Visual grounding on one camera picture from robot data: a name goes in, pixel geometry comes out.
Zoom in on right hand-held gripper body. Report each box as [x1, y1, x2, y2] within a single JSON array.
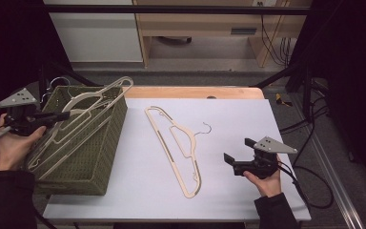
[[233, 136, 298, 179]]

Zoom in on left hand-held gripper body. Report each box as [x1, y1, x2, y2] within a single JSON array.
[[0, 88, 46, 136]]

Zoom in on beige wooden clothes hanger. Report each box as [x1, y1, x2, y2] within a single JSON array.
[[28, 91, 126, 181], [144, 105, 214, 199], [27, 75, 134, 174]]

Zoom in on green woven basket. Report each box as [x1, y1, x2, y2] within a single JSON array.
[[25, 85, 129, 197]]

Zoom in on person's right hand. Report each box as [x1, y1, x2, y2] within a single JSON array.
[[243, 158, 284, 198]]

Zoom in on person's left hand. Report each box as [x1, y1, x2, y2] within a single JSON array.
[[0, 114, 47, 172]]

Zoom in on white table sheet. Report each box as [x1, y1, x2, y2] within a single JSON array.
[[42, 97, 313, 222]]

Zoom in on black metal stand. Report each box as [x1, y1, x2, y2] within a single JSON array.
[[37, 61, 104, 111], [251, 60, 315, 119]]

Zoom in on yellow and black tool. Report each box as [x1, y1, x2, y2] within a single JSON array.
[[274, 93, 294, 108]]

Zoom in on black curtain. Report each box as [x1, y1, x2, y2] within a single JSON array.
[[0, 0, 74, 156], [290, 0, 366, 187]]

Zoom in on wooden table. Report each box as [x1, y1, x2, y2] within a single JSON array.
[[122, 86, 265, 100]]

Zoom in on white cabinet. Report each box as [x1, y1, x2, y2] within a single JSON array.
[[43, 0, 144, 63]]

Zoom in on light wooden desk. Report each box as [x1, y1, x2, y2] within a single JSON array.
[[132, 0, 313, 69]]

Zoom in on black floor cables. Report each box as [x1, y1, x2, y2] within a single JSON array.
[[278, 78, 331, 135]]

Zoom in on aluminium rail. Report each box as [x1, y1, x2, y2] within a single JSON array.
[[290, 94, 365, 229]]

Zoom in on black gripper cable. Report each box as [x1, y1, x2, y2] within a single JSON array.
[[277, 160, 336, 210]]

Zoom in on hanging black cables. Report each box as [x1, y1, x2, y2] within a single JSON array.
[[259, 2, 293, 67]]

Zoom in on black horizontal frame bar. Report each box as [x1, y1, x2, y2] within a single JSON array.
[[44, 4, 313, 16]]

